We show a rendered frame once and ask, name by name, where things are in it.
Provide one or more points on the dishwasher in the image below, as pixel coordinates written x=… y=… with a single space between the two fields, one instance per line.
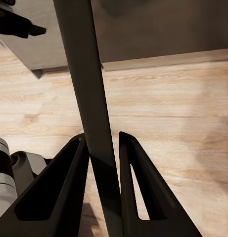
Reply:
x=46 y=51

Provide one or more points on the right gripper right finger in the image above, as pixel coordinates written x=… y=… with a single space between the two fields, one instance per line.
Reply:
x=167 y=216

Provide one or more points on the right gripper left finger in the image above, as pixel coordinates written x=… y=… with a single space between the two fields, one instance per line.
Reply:
x=51 y=205

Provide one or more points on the poster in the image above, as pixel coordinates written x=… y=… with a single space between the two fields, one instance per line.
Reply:
x=76 y=23

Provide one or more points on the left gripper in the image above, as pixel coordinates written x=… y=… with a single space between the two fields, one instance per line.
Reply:
x=14 y=24

